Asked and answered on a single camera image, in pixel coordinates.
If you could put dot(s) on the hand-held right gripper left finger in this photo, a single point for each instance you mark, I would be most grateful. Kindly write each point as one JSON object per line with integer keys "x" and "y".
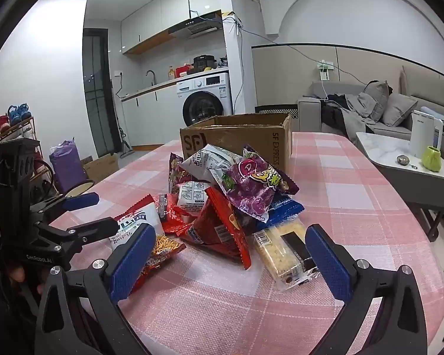
{"x": 133, "y": 262}

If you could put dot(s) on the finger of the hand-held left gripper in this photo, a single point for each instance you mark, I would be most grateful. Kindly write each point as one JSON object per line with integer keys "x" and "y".
{"x": 81, "y": 201}
{"x": 96, "y": 227}

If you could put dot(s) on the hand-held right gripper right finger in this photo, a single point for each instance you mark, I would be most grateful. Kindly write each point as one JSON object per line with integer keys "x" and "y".
{"x": 329, "y": 266}

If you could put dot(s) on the red cone snack packet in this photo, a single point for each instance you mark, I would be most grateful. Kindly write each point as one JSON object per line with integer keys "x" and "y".
{"x": 218, "y": 236}

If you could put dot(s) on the brown cardboard box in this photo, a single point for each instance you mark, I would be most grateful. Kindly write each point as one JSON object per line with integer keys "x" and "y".
{"x": 244, "y": 133}

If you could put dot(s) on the person's left hand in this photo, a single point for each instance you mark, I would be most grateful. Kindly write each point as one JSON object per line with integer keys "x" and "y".
{"x": 17, "y": 275}

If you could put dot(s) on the round stool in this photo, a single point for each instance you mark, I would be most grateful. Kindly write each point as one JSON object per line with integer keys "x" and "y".
{"x": 79, "y": 188}

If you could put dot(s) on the white red noodle snack packet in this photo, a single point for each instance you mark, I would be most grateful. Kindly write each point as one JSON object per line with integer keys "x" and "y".
{"x": 140, "y": 225}

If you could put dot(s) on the purple plastic bag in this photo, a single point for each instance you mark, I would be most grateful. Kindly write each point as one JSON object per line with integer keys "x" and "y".
{"x": 66, "y": 166}

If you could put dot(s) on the printed cardboard box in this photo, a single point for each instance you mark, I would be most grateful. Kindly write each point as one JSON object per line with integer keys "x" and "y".
{"x": 103, "y": 168}

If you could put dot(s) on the clear rice cracker packet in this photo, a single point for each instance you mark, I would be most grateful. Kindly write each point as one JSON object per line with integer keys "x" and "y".
{"x": 277, "y": 255}

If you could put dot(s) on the wooden shoe rack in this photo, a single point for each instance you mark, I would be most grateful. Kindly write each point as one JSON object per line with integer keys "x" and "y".
{"x": 29, "y": 133}

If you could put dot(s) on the pink plaid tablecloth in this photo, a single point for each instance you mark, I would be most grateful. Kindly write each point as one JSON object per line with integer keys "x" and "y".
{"x": 336, "y": 199}

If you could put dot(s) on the grey floor mop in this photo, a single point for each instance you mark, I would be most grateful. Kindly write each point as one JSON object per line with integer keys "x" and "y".
{"x": 125, "y": 148}

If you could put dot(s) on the blue snack packet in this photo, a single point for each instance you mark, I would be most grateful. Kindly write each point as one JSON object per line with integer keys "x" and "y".
{"x": 285, "y": 207}

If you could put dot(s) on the dark purple snack packet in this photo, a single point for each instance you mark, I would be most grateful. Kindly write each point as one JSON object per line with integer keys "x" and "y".
{"x": 177, "y": 172}

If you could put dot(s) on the white base cabinets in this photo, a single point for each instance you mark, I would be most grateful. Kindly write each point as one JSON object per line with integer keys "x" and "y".
{"x": 148, "y": 118}

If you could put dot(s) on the purple grape candy packet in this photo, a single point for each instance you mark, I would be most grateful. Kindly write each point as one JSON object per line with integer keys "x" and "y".
{"x": 251, "y": 188}

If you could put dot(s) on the black glass door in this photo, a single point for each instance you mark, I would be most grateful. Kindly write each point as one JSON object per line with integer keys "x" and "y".
{"x": 96, "y": 92}

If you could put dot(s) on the silver white snack packet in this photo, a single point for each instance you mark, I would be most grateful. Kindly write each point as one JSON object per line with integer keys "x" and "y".
{"x": 207, "y": 162}

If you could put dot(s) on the marble coffee table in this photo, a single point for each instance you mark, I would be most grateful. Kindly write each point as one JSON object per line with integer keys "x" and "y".
{"x": 384, "y": 148}

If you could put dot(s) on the chrome kitchen faucet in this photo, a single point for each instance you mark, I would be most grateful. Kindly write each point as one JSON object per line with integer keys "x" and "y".
{"x": 151, "y": 75}

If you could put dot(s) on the green cup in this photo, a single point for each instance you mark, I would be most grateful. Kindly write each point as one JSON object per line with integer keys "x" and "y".
{"x": 431, "y": 159}

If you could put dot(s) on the pile of dark clothes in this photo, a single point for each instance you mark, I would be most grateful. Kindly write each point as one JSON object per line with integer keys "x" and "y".
{"x": 344, "y": 118}

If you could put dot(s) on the white washing machine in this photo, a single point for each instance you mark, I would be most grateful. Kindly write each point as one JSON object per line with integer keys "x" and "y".
{"x": 203, "y": 107}

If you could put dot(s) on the grey sofa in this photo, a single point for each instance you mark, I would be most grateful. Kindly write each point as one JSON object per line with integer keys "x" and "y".
{"x": 310, "y": 112}

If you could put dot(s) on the yellow bottle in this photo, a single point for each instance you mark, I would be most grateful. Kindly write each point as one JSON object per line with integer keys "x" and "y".
{"x": 171, "y": 74}

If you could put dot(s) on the white electric kettle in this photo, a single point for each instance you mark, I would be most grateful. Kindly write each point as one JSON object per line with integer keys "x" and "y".
{"x": 423, "y": 133}

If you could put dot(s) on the red container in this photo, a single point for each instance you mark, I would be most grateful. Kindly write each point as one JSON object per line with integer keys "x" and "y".
{"x": 183, "y": 71}

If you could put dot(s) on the grey pillow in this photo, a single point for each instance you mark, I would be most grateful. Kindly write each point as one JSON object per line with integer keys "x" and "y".
{"x": 377, "y": 94}
{"x": 399, "y": 109}

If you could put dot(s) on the light blue rolled mat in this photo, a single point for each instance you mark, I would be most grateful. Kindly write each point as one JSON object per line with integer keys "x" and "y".
{"x": 434, "y": 114}

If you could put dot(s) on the black rice cooker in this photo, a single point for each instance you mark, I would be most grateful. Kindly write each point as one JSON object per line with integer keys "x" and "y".
{"x": 204, "y": 63}

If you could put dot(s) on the black range hood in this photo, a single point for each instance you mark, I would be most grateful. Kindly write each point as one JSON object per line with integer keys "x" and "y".
{"x": 196, "y": 27}

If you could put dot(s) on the white wall power strip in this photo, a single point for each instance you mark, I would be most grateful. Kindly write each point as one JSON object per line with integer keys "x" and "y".
{"x": 323, "y": 72}

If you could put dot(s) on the white wall cabinets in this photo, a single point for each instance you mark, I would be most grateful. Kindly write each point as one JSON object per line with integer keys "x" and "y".
{"x": 148, "y": 18}

